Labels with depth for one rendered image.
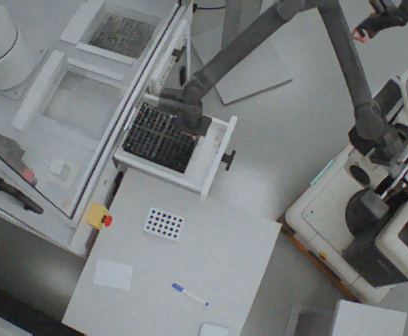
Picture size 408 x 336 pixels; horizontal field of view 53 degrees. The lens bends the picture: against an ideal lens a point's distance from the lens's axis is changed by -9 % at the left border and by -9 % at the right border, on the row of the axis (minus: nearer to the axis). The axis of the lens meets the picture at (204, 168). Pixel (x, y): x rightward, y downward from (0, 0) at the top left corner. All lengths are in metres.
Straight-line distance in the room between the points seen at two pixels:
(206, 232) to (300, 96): 1.33
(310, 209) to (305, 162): 0.44
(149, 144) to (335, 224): 1.04
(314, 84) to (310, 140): 0.37
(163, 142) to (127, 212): 0.27
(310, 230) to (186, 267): 0.77
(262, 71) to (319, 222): 0.99
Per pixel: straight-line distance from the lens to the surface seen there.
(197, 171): 1.51
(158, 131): 1.50
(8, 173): 0.88
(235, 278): 1.53
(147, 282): 1.53
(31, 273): 2.44
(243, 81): 2.59
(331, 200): 2.17
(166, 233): 1.50
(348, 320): 1.62
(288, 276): 2.34
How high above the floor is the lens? 2.28
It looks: 72 degrees down
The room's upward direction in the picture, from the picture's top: 5 degrees clockwise
